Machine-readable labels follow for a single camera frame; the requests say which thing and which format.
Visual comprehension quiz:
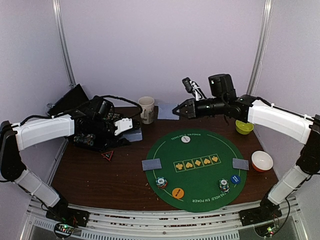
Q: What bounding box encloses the poker chip stack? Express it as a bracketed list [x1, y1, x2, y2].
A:
[218, 178, 230, 193]
[155, 176, 168, 189]

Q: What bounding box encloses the aluminium front rail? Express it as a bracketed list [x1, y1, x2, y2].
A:
[18, 197, 311, 240]

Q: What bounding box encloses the right aluminium frame post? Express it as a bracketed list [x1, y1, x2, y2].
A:
[246, 0, 274, 96]

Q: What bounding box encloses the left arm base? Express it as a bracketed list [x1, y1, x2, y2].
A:
[45, 204, 90, 227]

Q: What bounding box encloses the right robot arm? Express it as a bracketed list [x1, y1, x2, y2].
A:
[172, 73, 320, 221]

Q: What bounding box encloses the beige ceramic mug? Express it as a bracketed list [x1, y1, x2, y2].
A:
[138, 96, 155, 125]

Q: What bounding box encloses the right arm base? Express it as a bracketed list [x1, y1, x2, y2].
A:
[239, 199, 283, 226]

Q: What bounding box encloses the orange big blind button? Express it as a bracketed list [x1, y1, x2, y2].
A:
[171, 187, 185, 200]

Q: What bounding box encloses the white dealer button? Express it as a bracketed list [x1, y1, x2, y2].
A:
[181, 135, 191, 144]

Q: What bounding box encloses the black poker chip case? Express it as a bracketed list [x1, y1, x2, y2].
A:
[48, 84, 123, 152]

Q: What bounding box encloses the aluminium frame post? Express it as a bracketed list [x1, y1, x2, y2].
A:
[246, 0, 274, 96]
[52, 0, 76, 88]

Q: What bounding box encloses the red black triangle button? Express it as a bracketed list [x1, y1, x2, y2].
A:
[101, 150, 114, 162]

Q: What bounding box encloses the yellow-green plastic bowl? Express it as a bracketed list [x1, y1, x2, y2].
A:
[235, 120, 254, 135]

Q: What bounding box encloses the blue small blind button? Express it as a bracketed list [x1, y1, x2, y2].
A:
[230, 174, 241, 185]

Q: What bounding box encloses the single blue playing card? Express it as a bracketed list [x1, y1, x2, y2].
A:
[141, 158, 162, 171]

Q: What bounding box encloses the white orange bowl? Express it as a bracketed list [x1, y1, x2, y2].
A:
[251, 150, 274, 173]

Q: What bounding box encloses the round green poker mat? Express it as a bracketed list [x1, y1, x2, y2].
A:
[145, 128, 247, 213]

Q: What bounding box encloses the left aluminium frame post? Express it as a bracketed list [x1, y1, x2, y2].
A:
[52, 0, 76, 88]

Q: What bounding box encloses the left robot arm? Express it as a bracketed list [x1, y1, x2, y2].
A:
[0, 96, 134, 222]

